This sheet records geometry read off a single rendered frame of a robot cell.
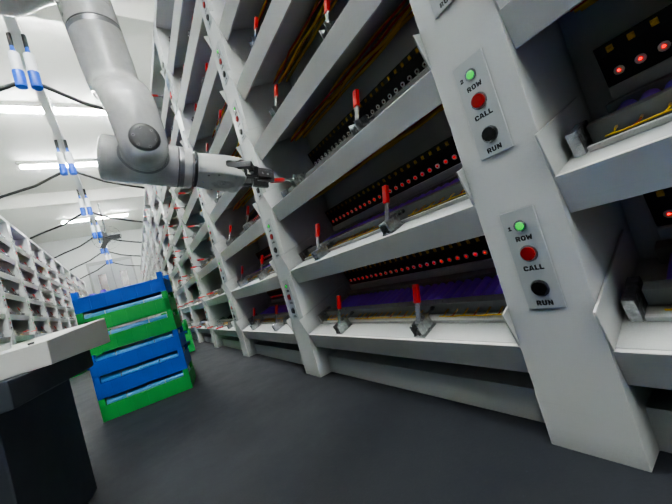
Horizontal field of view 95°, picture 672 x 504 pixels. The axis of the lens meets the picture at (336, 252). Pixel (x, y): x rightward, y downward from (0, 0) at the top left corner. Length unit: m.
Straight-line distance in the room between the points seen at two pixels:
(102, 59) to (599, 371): 0.89
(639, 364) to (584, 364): 0.05
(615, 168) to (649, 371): 0.21
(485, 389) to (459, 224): 0.28
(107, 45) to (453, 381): 0.88
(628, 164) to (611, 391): 0.24
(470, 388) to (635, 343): 0.26
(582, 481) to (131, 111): 0.79
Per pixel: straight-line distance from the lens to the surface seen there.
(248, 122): 1.05
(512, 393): 0.58
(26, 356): 0.66
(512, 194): 0.43
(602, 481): 0.50
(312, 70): 0.73
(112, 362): 1.46
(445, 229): 0.49
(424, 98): 0.51
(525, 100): 0.43
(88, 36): 0.81
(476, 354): 0.53
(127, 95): 0.68
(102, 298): 1.46
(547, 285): 0.44
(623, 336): 0.46
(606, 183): 0.41
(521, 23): 0.46
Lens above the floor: 0.30
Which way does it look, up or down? 2 degrees up
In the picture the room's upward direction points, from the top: 17 degrees counter-clockwise
